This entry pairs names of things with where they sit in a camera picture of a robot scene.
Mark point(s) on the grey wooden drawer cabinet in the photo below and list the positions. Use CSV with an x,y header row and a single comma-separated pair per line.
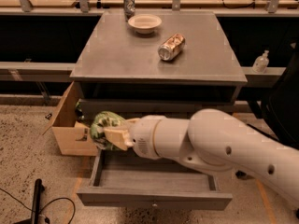
x,y
119,63

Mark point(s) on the silver soda can lying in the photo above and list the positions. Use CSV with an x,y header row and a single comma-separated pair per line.
x,y
172,47

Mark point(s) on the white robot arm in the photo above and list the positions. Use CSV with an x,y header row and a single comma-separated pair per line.
x,y
212,142

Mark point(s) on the black stand pole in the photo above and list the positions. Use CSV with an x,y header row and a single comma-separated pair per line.
x,y
33,219

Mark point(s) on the cardboard box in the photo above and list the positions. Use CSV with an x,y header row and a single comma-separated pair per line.
x,y
73,139

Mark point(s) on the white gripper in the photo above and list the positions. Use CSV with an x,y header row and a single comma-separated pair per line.
x,y
142,134

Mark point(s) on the white ceramic bowl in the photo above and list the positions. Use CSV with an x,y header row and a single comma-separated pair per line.
x,y
144,23

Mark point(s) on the open grey middle drawer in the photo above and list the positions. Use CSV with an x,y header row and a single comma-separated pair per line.
x,y
122,179

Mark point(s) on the clear sanitizer bottle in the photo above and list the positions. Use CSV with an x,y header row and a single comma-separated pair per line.
x,y
261,62

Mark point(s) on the black office chair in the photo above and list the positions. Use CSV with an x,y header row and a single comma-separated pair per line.
x,y
279,106

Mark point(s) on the green jalapeno chip bag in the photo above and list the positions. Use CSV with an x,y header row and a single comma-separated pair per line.
x,y
101,121

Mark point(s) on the upright dark soda can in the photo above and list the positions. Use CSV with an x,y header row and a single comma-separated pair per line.
x,y
129,8

